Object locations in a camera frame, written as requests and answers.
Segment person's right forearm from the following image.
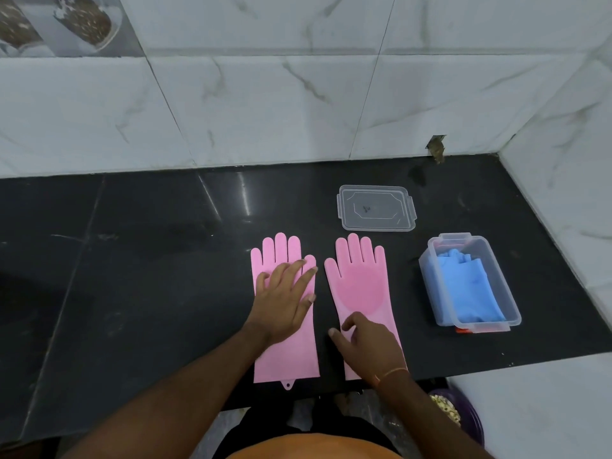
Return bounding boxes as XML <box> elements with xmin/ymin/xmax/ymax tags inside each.
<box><xmin>376</xmin><ymin>370</ymin><xmax>499</xmax><ymax>459</ymax></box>

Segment blue rubber gloves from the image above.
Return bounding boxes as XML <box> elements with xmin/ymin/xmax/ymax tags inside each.
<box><xmin>437</xmin><ymin>249</ymin><xmax>507</xmax><ymax>326</ymax></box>

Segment clear plastic lid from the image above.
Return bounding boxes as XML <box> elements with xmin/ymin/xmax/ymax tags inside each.
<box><xmin>337</xmin><ymin>185</ymin><xmax>418</xmax><ymax>233</ymax></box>

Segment purple plastic tub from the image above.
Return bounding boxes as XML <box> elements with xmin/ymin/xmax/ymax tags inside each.
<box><xmin>427</xmin><ymin>388</ymin><xmax>485</xmax><ymax>449</ymax></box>

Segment person's right hand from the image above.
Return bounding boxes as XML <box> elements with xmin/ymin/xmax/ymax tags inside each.
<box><xmin>329</xmin><ymin>311</ymin><xmax>410</xmax><ymax>385</ymax></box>

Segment person's feet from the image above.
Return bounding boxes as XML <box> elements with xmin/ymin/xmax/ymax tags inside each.
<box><xmin>286</xmin><ymin>392</ymin><xmax>366</xmax><ymax>432</ymax></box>

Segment person's left hand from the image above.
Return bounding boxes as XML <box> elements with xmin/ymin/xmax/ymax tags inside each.
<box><xmin>244</xmin><ymin>259</ymin><xmax>318</xmax><ymax>347</ymax></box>

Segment black shorts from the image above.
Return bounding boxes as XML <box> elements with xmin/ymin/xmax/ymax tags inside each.
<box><xmin>224</xmin><ymin>400</ymin><xmax>398</xmax><ymax>459</ymax></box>

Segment pink silicone glove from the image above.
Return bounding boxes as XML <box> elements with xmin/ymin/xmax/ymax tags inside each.
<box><xmin>251</xmin><ymin>232</ymin><xmax>321</xmax><ymax>392</ymax></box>
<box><xmin>324</xmin><ymin>233</ymin><xmax>407</xmax><ymax>381</ymax></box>

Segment person's left forearm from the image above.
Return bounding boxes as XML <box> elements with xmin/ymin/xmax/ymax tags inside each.
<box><xmin>60</xmin><ymin>323</ymin><xmax>276</xmax><ymax>459</ymax></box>

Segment orange shirt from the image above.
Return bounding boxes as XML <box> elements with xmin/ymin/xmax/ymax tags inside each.
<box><xmin>248</xmin><ymin>428</ymin><xmax>403</xmax><ymax>459</ymax></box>

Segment thread bracelet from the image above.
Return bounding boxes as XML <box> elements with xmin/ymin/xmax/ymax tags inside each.
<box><xmin>374</xmin><ymin>367</ymin><xmax>411</xmax><ymax>386</ymax></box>

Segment clear plastic container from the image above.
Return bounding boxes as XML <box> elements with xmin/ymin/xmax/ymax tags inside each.
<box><xmin>419</xmin><ymin>232</ymin><xmax>523</xmax><ymax>334</ymax></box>

